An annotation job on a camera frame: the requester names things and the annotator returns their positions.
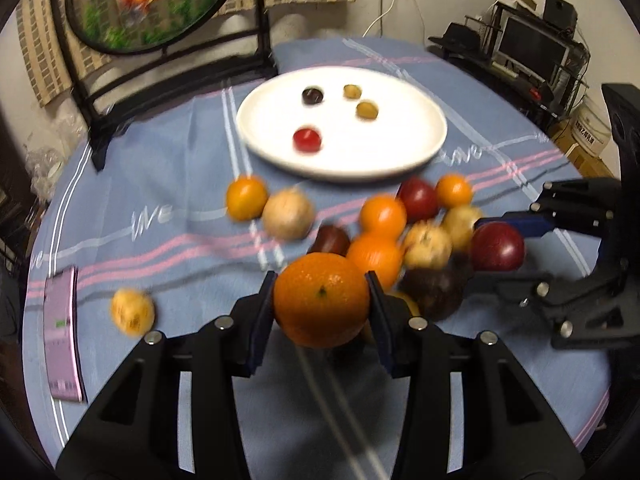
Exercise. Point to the white plate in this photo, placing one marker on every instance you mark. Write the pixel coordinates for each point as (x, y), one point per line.
(390, 150)

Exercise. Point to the dark maroon fruit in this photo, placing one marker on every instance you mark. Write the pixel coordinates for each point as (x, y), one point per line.
(432, 292)

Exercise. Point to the round fish picture black stand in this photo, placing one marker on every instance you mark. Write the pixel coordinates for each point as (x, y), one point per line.
(150, 10)

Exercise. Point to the white bucket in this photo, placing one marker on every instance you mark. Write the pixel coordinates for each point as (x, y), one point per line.
(592, 125)

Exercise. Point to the yellowish passion fruit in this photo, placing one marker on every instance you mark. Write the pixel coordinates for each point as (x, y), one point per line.
(460, 225)

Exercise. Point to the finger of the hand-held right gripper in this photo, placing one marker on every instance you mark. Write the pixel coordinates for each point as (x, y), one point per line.
(550, 292)
(520, 224)

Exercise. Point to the large orange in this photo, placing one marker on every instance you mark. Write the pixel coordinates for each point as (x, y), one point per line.
(320, 300)

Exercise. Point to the white cushion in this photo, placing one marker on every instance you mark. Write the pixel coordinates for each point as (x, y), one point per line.
(235, 27)
(297, 27)

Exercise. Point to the small olive fruit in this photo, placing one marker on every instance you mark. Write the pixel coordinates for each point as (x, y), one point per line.
(366, 110)

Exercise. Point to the dark purple plum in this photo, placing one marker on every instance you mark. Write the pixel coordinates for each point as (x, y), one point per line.
(312, 96)

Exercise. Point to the small yellow-green fruit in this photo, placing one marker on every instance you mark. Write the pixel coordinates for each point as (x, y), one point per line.
(352, 91)

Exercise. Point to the computer monitor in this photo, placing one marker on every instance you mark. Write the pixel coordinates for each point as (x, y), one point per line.
(532, 45)

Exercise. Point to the brown mangosteen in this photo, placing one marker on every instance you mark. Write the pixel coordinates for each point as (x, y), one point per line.
(328, 241)

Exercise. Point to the blue striped tablecloth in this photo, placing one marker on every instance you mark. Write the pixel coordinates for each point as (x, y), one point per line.
(150, 240)

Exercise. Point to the black hat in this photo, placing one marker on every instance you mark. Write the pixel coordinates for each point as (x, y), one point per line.
(457, 37)

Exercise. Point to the clear plastic bag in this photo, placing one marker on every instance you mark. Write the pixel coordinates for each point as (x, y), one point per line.
(47, 170)

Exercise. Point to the beige brown speckled fruit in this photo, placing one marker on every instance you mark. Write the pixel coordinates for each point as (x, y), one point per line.
(427, 246)

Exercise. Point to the large beige round fruit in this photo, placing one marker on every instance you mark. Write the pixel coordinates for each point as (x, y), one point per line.
(288, 213)

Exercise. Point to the red cherry tomato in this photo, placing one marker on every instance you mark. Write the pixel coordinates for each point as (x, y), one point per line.
(306, 140)

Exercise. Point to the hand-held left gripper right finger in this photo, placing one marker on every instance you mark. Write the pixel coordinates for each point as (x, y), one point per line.
(382, 330)

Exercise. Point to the smartphone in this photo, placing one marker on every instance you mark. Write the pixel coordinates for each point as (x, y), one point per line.
(62, 340)

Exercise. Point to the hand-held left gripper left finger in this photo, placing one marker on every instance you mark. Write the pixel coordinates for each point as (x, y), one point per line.
(260, 330)

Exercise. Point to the pale beige round fruit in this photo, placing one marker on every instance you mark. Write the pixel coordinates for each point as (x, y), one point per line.
(132, 311)

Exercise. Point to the black speaker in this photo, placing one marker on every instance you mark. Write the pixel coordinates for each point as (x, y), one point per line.
(560, 10)

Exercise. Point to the black metal shelf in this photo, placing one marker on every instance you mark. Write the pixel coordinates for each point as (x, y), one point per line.
(545, 95)

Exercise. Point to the smooth orange tangerine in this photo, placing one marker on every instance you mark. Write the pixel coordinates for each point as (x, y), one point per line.
(377, 257)
(454, 191)
(383, 216)
(246, 197)

